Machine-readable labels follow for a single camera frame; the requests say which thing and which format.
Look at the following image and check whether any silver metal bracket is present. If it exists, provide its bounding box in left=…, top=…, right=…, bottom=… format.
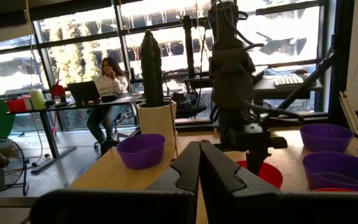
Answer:
left=339, top=90, right=358, bottom=136

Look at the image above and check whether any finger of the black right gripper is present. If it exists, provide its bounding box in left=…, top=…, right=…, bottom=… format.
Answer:
left=257, top=150, right=272, bottom=175
left=246, top=151, right=259, bottom=175

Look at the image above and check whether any green cactus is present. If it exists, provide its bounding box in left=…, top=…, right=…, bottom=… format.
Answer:
left=140, top=29, right=165, bottom=108

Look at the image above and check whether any white keyboard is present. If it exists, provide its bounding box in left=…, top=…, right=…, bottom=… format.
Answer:
left=273, top=73, right=306, bottom=87

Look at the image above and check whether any yellow hanging cable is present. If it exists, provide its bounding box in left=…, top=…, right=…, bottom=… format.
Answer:
left=25, top=0, right=35, bottom=91

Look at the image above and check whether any black equipment pile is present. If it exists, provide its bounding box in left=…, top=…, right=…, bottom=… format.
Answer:
left=165, top=91, right=208, bottom=119

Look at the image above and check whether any black monitor pole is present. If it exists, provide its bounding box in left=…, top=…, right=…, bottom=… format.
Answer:
left=181, top=14, right=196, bottom=79

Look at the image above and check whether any pale green cup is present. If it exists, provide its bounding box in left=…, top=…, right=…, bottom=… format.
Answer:
left=29, top=89, right=47, bottom=110

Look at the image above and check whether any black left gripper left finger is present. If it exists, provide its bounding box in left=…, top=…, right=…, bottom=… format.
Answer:
left=29, top=141, right=201, bottom=224

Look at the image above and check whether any black keyboard desk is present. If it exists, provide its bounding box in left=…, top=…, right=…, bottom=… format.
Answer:
left=183, top=65, right=324, bottom=100

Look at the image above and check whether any person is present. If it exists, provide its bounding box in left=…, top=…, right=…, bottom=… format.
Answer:
left=86, top=57, right=129, bottom=146

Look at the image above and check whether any black laptop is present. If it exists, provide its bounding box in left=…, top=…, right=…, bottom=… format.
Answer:
left=66, top=80, right=102, bottom=105

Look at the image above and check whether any red box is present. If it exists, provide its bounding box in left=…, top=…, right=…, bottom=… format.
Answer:
left=6, top=98, right=27, bottom=113

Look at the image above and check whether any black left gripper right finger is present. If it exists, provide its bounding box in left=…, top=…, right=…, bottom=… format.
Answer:
left=200, top=139, right=358, bottom=224

